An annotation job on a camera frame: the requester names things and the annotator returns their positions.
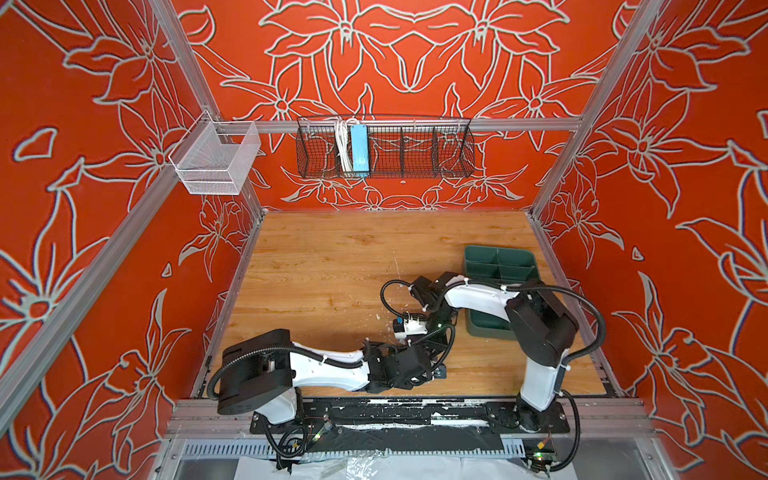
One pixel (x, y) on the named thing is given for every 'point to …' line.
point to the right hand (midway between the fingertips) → (421, 352)
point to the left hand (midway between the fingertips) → (414, 357)
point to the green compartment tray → (500, 266)
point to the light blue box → (360, 150)
